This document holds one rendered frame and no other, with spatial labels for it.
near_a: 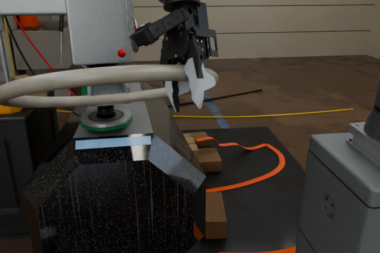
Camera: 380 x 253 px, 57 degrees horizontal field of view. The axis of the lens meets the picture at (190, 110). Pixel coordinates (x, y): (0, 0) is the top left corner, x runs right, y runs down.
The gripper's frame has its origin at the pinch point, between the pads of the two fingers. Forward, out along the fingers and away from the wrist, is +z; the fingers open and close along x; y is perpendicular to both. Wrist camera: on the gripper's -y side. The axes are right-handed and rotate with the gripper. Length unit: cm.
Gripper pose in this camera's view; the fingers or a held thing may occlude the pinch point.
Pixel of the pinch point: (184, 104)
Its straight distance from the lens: 65.4
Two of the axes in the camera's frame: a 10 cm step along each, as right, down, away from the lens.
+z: 1.1, 9.9, -0.3
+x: -7.0, 1.0, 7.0
